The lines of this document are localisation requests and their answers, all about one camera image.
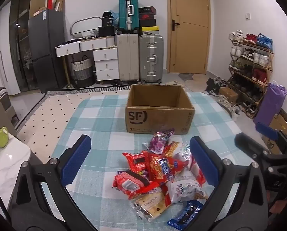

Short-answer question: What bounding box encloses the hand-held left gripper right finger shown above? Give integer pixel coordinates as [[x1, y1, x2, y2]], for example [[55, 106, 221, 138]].
[[190, 136, 276, 231]]

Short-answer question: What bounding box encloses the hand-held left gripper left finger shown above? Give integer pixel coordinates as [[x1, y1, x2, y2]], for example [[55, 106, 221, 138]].
[[6, 135, 98, 231]]

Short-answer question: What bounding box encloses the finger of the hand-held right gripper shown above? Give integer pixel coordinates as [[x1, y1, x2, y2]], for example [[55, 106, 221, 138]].
[[256, 122, 282, 141], [234, 133, 271, 156]]

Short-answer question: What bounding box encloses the pile of snack packets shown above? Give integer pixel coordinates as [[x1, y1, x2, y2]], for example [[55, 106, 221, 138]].
[[112, 130, 209, 229]]

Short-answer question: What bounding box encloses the purple snack bag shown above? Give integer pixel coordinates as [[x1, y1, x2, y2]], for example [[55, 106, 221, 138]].
[[148, 130, 175, 153]]

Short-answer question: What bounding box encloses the red black-striped snack bag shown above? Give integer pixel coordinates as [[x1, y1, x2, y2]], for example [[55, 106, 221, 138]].
[[123, 152, 151, 174]]

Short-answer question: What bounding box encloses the brown cardboard box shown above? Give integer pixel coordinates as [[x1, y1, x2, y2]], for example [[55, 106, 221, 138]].
[[125, 84, 195, 135]]

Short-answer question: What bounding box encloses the cat print cardboard box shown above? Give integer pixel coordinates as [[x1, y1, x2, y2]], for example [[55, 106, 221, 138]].
[[261, 114, 287, 154]]

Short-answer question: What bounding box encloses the small brown box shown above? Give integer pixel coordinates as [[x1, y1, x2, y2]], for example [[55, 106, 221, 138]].
[[218, 87, 239, 104]]

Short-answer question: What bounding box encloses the dotted beige rug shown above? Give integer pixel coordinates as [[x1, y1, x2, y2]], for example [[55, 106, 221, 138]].
[[12, 91, 132, 164]]

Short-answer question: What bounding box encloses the wooden shoe rack with shoes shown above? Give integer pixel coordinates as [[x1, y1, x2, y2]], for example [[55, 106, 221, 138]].
[[228, 30, 274, 116]]

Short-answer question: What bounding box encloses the bamboo shoe rack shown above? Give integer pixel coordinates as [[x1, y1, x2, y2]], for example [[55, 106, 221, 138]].
[[228, 38, 274, 119]]

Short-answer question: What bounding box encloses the heap of worn shoes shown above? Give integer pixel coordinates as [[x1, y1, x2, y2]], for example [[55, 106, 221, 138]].
[[204, 77, 242, 121]]

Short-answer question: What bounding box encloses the white marble table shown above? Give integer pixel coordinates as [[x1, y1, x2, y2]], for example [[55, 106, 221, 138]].
[[0, 130, 31, 193]]

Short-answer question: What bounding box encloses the beige floor mat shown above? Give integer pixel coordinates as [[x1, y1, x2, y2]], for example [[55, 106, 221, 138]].
[[183, 73, 210, 93]]

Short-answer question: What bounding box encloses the green mug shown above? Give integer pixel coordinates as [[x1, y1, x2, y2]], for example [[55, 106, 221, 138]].
[[0, 126, 10, 148]]

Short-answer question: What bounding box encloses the woven laundry basket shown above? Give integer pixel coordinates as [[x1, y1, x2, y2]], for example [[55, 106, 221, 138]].
[[70, 55, 94, 88]]

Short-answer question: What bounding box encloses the grey fur mat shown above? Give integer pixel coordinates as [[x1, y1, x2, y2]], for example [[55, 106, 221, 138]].
[[178, 73, 194, 82]]

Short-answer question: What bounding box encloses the white drawer desk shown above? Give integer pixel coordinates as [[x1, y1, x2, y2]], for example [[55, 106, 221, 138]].
[[55, 36, 121, 82]]

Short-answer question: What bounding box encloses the black refrigerator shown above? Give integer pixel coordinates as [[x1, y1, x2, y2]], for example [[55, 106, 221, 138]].
[[28, 10, 67, 94]]

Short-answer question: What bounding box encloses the beige suitcase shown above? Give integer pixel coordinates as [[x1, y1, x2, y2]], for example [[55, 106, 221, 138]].
[[116, 33, 141, 85]]

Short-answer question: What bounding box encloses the silver suitcase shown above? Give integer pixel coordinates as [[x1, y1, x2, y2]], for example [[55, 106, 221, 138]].
[[139, 35, 164, 85]]

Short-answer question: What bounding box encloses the wooden door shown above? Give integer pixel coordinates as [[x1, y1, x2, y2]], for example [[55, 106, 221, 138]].
[[166, 0, 211, 74]]

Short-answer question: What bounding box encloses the white wardrobe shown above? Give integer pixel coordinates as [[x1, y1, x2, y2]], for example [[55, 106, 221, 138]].
[[0, 5, 20, 97]]

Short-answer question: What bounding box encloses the dark glass cabinet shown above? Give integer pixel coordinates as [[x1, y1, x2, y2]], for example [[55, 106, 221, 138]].
[[9, 0, 48, 93]]

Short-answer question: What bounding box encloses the black bag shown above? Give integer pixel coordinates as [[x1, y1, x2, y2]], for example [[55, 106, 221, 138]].
[[101, 11, 114, 28]]

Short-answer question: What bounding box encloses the blue plastic bag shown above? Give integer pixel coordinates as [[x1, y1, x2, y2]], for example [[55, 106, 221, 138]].
[[109, 10, 120, 23]]

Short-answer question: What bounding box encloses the flat cardboard box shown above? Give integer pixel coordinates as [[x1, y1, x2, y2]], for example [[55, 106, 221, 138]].
[[33, 7, 48, 17]]

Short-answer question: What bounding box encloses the teal suitcase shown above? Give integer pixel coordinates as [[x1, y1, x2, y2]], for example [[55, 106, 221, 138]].
[[118, 0, 139, 34]]

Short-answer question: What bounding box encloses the oval metal mirror frame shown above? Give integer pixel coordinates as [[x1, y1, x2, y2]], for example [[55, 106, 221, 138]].
[[70, 17, 103, 38]]

